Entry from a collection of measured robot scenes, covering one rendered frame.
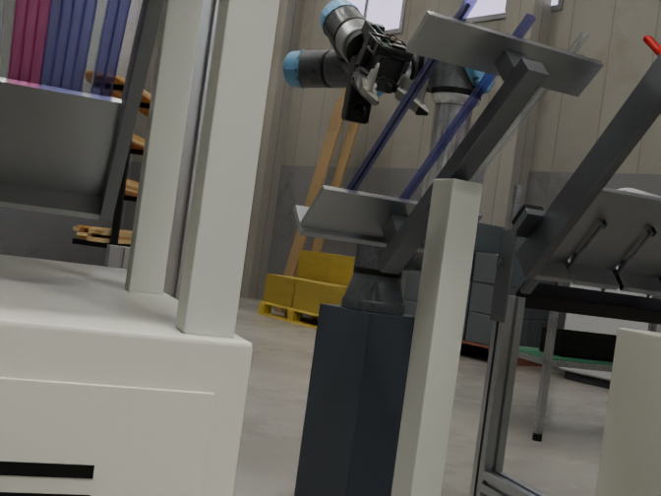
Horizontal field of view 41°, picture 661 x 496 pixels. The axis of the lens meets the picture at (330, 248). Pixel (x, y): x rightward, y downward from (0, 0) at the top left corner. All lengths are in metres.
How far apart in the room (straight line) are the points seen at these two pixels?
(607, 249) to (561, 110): 6.13
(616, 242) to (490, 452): 0.46
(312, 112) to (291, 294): 2.99
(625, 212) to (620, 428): 0.44
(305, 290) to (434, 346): 6.27
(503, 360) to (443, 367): 0.22
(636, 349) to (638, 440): 0.13
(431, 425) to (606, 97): 6.31
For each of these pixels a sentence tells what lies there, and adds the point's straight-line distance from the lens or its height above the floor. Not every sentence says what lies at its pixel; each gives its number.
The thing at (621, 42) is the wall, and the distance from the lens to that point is 7.69.
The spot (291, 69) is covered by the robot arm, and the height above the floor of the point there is 1.03.
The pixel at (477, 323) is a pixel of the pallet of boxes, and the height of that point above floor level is 0.28.
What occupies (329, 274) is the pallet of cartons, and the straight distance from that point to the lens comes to 8.01.
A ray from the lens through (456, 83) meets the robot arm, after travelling 2.02.
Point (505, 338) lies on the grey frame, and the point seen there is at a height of 0.56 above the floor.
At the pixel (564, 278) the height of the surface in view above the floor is 0.69.
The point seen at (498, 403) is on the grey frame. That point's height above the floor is 0.44.
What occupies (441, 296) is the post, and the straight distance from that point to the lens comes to 1.43.
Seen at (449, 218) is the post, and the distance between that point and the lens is 1.43.
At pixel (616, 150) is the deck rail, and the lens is 1.50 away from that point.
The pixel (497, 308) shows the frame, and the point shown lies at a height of 0.61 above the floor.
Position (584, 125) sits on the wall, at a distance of 7.67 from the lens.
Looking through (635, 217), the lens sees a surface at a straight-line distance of 1.69.
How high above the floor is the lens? 0.68
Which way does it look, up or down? level
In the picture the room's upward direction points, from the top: 8 degrees clockwise
